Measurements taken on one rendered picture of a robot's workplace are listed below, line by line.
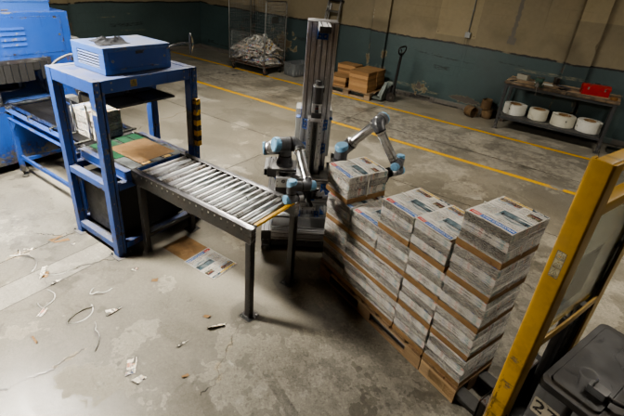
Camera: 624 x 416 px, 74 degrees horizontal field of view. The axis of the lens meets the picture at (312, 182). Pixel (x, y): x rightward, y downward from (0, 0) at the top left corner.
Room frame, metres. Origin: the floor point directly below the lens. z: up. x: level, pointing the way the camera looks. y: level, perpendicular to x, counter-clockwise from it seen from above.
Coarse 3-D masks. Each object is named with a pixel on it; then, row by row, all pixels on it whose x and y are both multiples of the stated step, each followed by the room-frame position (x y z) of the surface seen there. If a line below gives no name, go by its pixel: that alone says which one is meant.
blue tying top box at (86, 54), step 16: (80, 48) 3.28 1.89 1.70; (96, 48) 3.15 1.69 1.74; (112, 48) 3.17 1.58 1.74; (128, 48) 3.28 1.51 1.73; (144, 48) 3.39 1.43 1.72; (160, 48) 3.51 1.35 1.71; (80, 64) 3.29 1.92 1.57; (96, 64) 3.18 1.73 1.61; (112, 64) 3.15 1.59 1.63; (128, 64) 3.26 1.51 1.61; (144, 64) 3.38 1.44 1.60; (160, 64) 3.50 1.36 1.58
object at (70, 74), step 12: (60, 72) 3.13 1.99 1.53; (72, 72) 3.10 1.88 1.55; (84, 72) 3.15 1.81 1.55; (96, 72) 3.18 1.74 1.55; (132, 72) 3.28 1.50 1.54; (144, 72) 3.30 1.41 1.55; (156, 72) 3.34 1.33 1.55; (168, 72) 3.44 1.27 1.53; (180, 72) 3.54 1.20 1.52; (72, 84) 3.04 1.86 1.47; (84, 84) 2.95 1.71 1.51; (108, 84) 2.99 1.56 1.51; (120, 84) 3.07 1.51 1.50; (132, 84) 3.15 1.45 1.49; (144, 84) 3.24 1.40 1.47; (156, 84) 3.33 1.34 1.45
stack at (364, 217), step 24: (336, 216) 2.82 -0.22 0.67; (360, 216) 2.61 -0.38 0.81; (336, 240) 2.79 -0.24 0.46; (384, 240) 2.41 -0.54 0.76; (336, 264) 2.76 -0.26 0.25; (360, 264) 2.55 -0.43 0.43; (384, 264) 2.36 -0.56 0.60; (408, 264) 2.22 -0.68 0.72; (336, 288) 2.73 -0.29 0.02; (360, 288) 2.52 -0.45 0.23; (408, 288) 2.18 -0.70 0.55; (432, 288) 2.05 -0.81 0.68; (360, 312) 2.48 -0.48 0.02; (384, 312) 2.30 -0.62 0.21; (408, 312) 2.15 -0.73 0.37; (432, 312) 2.02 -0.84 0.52; (384, 336) 2.26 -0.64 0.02; (408, 336) 2.12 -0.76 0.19; (408, 360) 2.07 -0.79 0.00
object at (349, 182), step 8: (336, 168) 2.88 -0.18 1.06; (344, 168) 2.89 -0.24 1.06; (352, 168) 2.91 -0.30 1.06; (328, 176) 2.97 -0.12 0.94; (336, 176) 2.87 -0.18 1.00; (344, 176) 2.78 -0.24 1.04; (352, 176) 2.76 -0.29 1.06; (360, 176) 2.78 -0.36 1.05; (328, 184) 2.95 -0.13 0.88; (336, 184) 2.87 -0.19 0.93; (344, 184) 2.78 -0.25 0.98; (352, 184) 2.75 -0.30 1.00; (360, 184) 2.80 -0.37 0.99; (344, 192) 2.77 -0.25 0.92; (352, 192) 2.76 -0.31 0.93; (360, 192) 2.81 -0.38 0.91
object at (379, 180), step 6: (360, 162) 3.03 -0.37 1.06; (366, 162) 3.03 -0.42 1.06; (372, 162) 3.04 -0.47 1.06; (366, 168) 2.93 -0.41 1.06; (372, 168) 2.94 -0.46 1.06; (378, 168) 2.95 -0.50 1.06; (384, 168) 2.97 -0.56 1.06; (378, 174) 2.88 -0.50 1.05; (384, 174) 2.92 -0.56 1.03; (372, 180) 2.86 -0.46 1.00; (378, 180) 2.89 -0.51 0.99; (384, 180) 2.93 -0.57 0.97; (372, 186) 2.87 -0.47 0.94; (378, 186) 2.90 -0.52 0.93; (384, 186) 2.94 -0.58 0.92; (372, 192) 2.87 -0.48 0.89
